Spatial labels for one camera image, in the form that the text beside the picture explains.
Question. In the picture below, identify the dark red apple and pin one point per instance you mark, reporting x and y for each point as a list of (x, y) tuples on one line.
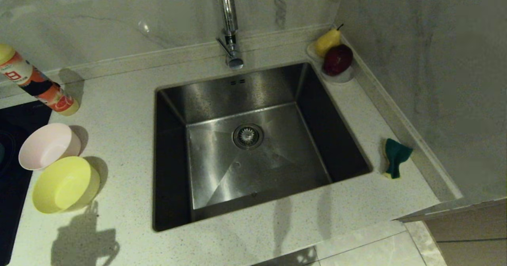
[(337, 60)]

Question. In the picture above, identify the stainless steel sink basin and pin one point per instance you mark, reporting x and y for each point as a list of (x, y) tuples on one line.
[(277, 91)]

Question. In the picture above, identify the pink plastic bowl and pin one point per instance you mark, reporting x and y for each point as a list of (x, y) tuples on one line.
[(47, 145)]

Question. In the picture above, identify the small white fruit dish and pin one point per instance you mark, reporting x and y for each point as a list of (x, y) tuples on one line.
[(344, 78)]

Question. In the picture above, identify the beige wooden cabinet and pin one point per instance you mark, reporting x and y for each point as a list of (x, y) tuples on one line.
[(471, 234)]

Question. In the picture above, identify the orange white dish soap bottle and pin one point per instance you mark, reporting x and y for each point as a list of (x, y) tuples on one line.
[(39, 87)]

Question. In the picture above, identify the yellow pear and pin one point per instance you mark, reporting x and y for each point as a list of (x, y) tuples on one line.
[(326, 42)]

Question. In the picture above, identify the green and yellow sponge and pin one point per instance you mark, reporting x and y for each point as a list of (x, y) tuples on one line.
[(397, 153)]

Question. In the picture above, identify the chrome faucet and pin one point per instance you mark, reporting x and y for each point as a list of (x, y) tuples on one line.
[(229, 12)]

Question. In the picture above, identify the black induction cooktop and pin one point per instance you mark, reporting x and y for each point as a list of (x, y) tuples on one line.
[(12, 186)]

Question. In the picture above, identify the yellow plastic bowl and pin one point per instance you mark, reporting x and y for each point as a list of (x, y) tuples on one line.
[(65, 184)]

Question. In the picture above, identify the round metal drain strainer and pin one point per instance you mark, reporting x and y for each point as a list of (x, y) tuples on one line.
[(248, 136)]

